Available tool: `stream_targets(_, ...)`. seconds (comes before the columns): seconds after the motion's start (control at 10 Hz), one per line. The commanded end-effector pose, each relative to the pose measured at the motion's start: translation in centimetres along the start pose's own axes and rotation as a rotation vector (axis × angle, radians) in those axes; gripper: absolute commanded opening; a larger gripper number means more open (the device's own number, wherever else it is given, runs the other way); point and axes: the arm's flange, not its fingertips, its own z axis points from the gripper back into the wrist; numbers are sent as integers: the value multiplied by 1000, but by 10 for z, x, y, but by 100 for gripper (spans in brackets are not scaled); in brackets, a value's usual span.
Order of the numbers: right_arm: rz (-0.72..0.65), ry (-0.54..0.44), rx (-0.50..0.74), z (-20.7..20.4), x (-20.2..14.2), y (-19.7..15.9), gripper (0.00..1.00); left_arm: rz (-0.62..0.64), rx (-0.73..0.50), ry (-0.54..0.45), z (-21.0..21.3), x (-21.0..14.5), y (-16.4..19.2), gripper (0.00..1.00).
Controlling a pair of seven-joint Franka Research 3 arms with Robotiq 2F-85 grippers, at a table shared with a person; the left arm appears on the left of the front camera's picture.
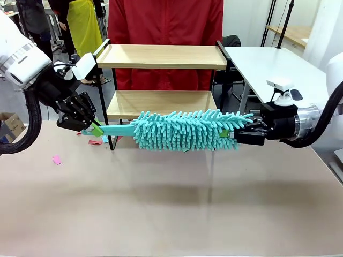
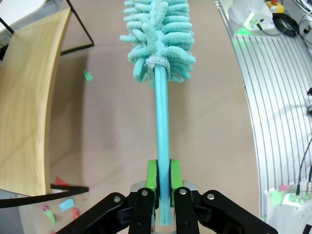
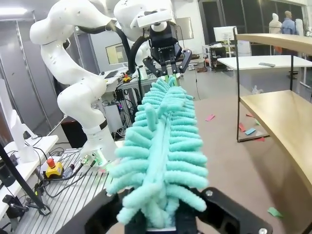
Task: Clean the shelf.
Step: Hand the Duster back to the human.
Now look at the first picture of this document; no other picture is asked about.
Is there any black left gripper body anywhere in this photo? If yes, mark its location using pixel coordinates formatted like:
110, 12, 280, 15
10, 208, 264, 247
37, 71, 81, 113

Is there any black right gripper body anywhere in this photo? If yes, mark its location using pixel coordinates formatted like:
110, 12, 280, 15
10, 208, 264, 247
259, 102, 299, 141

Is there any teal microfiber duster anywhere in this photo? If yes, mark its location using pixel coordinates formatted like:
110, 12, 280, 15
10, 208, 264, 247
81, 108, 254, 154

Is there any background wooden shelf board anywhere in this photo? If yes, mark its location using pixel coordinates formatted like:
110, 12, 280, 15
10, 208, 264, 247
265, 25, 313, 49

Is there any black metal wooden shelf rack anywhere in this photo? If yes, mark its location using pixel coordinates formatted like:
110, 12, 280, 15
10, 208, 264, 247
92, 39, 233, 152

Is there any cardboard box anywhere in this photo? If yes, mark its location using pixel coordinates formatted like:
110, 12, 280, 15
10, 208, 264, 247
0, 112, 27, 145

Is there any white side table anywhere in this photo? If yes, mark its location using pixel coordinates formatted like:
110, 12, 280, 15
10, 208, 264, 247
223, 47, 330, 132

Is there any person in yellow apron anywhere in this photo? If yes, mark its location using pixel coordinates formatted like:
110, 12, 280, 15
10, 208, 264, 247
66, 0, 104, 86

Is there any person in black clothes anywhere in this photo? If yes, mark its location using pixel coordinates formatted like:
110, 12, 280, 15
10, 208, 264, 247
52, 0, 78, 56

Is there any black office chair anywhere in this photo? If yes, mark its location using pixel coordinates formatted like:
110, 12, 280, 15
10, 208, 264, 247
211, 34, 251, 116

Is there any black stand pole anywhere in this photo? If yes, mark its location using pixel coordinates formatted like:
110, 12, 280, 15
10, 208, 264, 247
261, 0, 277, 48
275, 0, 295, 49

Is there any white curtain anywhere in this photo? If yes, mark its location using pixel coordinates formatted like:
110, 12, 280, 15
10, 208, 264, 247
302, 0, 343, 65

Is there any person in red jacket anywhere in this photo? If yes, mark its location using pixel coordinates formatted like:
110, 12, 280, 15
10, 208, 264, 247
108, 0, 225, 92

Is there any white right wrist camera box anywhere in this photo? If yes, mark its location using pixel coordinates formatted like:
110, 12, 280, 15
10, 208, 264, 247
266, 77, 303, 107

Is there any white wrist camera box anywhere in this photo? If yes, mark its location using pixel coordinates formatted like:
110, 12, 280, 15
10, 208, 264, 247
266, 77, 303, 107
72, 52, 97, 80

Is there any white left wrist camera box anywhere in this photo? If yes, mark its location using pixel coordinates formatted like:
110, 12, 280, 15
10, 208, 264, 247
72, 52, 97, 80

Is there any grey metal base plate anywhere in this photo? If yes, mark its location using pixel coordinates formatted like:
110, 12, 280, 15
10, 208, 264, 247
329, 148, 343, 185

